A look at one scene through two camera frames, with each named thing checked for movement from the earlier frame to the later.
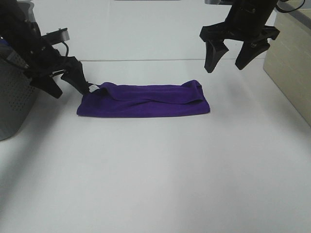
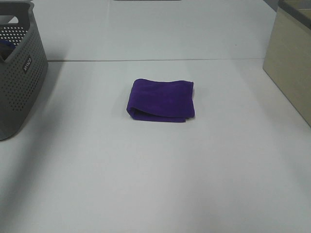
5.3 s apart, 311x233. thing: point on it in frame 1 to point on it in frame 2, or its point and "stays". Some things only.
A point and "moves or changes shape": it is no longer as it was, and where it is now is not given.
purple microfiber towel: x=109 y=99 moves or changes shape
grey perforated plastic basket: x=18 y=93 stays
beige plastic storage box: x=287 y=58 stays
